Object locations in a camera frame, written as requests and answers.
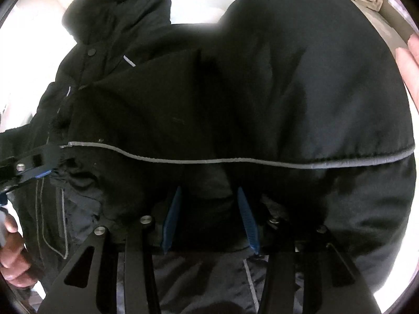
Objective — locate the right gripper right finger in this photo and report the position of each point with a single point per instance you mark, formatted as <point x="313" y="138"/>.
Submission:
<point x="307" y="274"/>

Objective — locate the person left hand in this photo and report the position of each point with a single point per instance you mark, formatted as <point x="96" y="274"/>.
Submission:
<point x="15" y="263"/>

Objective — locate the black hooded winter jacket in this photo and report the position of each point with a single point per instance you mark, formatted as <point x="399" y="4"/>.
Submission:
<point x="297" y="102"/>

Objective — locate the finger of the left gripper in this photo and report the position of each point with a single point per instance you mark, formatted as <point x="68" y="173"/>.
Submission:
<point x="34" y="164"/>

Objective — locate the pink lace folded blanket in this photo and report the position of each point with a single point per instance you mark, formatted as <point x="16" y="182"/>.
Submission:
<point x="407" y="63"/>

